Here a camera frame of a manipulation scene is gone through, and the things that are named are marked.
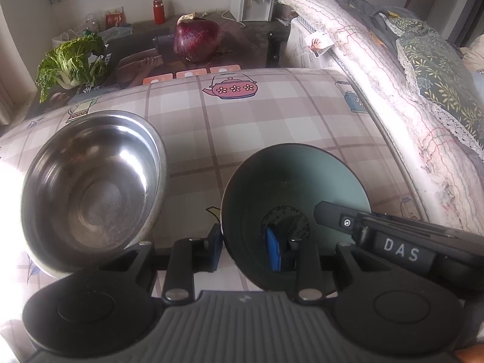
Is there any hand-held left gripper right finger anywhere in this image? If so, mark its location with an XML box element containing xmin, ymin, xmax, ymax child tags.
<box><xmin>265</xmin><ymin>226</ymin><xmax>374</xmax><ymax>305</ymax></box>

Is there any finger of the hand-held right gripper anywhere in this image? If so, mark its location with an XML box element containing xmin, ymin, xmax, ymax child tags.
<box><xmin>314</xmin><ymin>201</ymin><xmax>364</xmax><ymax>236</ymax></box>

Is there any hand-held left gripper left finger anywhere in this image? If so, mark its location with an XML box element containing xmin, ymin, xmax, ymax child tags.
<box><xmin>113</xmin><ymin>229</ymin><xmax>224</xmax><ymax>305</ymax></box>

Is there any green ceramic bowl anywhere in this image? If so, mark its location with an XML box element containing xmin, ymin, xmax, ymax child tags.
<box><xmin>220</xmin><ymin>143</ymin><xmax>373</xmax><ymax>300</ymax></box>

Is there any stainless steel bowl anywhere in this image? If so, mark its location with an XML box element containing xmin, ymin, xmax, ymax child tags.
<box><xmin>21</xmin><ymin>110</ymin><xmax>169</xmax><ymax>279</ymax></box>

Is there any white mattress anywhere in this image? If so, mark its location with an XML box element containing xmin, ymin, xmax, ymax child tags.
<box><xmin>284</xmin><ymin>19</ymin><xmax>349</xmax><ymax>72</ymax></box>

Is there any white paper card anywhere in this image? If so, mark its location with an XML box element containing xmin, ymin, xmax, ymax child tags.
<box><xmin>308</xmin><ymin>32</ymin><xmax>334</xmax><ymax>58</ymax></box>

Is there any green floral lace pillow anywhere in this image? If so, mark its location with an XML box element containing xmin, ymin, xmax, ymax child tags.
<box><xmin>386</xmin><ymin>15</ymin><xmax>484</xmax><ymax>152</ymax></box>

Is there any dark low table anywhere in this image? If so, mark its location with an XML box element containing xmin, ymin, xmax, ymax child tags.
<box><xmin>23</xmin><ymin>18</ymin><xmax>293</xmax><ymax>122</ymax></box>

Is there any grey cloth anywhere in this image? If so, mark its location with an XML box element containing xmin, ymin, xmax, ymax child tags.
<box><xmin>327</xmin><ymin>0</ymin><xmax>417</xmax><ymax>47</ymax></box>

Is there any cream cloth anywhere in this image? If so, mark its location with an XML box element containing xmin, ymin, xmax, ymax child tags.
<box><xmin>460</xmin><ymin>34</ymin><xmax>484</xmax><ymax>73</ymax></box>

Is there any red onion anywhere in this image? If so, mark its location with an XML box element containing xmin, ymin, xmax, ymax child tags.
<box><xmin>173</xmin><ymin>13</ymin><xmax>223</xmax><ymax>64</ymax></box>

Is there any blue plastic bag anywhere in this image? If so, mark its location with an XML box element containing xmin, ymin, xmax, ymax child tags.
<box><xmin>98</xmin><ymin>26</ymin><xmax>134</xmax><ymax>43</ymax></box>

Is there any green leafy cabbage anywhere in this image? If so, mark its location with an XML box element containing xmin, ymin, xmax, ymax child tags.
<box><xmin>35</xmin><ymin>32</ymin><xmax>110</xmax><ymax>103</ymax></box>

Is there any red snack packet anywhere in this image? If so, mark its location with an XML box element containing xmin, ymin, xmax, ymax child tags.
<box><xmin>104</xmin><ymin>6</ymin><xmax>126</xmax><ymax>28</ymax></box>

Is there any clear plastic bottle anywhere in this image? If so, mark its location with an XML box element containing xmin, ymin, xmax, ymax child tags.
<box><xmin>81</xmin><ymin>12</ymin><xmax>101</xmax><ymax>34</ymax></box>

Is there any white plastic bag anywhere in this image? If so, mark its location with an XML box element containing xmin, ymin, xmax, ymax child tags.
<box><xmin>51</xmin><ymin>26</ymin><xmax>88</xmax><ymax>48</ymax></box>

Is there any white cable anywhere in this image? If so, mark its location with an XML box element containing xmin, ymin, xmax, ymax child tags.
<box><xmin>221</xmin><ymin>10</ymin><xmax>247</xmax><ymax>29</ymax></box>

